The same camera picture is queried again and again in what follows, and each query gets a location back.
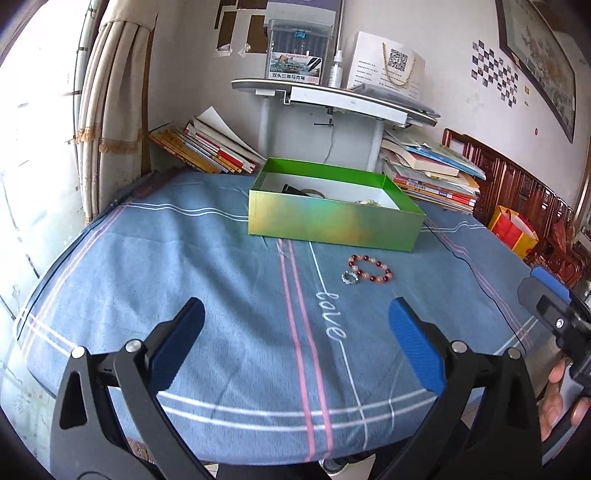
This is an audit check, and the beige curtain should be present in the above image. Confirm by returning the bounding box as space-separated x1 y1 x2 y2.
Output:
75 1 159 223

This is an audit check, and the blue striped bed sheet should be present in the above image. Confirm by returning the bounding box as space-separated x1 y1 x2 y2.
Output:
17 171 550 464

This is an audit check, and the white spray bottle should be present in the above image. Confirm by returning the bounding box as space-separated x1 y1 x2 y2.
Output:
329 49 344 89

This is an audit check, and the black cylindrical object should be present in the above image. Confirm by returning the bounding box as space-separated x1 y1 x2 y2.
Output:
281 184 308 197

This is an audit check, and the framed wall picture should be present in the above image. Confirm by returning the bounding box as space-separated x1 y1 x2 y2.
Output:
495 0 576 141

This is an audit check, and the left leaning pile of books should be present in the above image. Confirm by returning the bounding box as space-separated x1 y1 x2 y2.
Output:
148 106 266 175

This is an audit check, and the red wooden headboard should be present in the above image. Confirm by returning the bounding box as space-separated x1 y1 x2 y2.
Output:
442 128 590 287

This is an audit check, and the grey flat folder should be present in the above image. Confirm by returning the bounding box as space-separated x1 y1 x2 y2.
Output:
351 83 441 118

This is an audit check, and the white bed desk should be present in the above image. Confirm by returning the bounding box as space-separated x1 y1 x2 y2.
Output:
231 78 439 172

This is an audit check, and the red bead bracelet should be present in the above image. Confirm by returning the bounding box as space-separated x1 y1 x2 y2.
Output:
346 253 395 285

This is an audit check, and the right stack of books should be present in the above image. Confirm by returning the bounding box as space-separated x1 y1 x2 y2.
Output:
380 128 487 215

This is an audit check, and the silver metal bangle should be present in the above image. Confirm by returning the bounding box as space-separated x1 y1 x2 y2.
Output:
301 189 325 199

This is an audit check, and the white paper gift bag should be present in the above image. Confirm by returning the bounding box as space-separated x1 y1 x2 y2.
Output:
346 31 426 100

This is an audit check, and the red yellow shopping bag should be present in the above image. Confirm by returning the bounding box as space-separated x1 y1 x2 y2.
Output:
488 205 539 260

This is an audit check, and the green cardboard box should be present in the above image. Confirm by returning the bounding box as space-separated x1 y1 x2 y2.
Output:
249 158 426 252

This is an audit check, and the clear plastic pen box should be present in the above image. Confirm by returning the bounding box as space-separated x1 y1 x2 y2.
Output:
266 19 332 85

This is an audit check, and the person's right hand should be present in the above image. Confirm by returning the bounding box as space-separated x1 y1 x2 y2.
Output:
538 358 590 441

